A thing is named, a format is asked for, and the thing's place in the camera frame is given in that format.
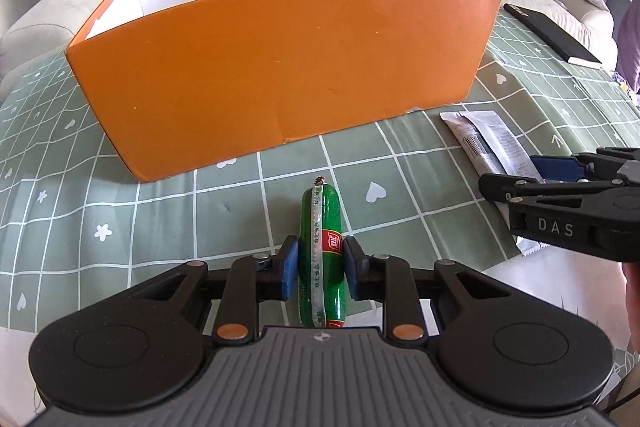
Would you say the white long snack packet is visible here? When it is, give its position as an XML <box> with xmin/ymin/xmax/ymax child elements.
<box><xmin>462</xmin><ymin>108</ymin><xmax>547</xmax><ymax>258</ymax></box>

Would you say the green sausage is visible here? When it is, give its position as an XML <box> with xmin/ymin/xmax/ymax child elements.
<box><xmin>297</xmin><ymin>176</ymin><xmax>347</xmax><ymax>329</ymax></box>

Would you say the green grid tablecloth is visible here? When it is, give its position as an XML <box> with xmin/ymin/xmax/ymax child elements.
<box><xmin>0</xmin><ymin>8</ymin><xmax>640</xmax><ymax>333</ymax></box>

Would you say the orange cardboard box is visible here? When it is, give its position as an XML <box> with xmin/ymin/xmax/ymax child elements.
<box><xmin>66</xmin><ymin>0</ymin><xmax>502</xmax><ymax>182</ymax></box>

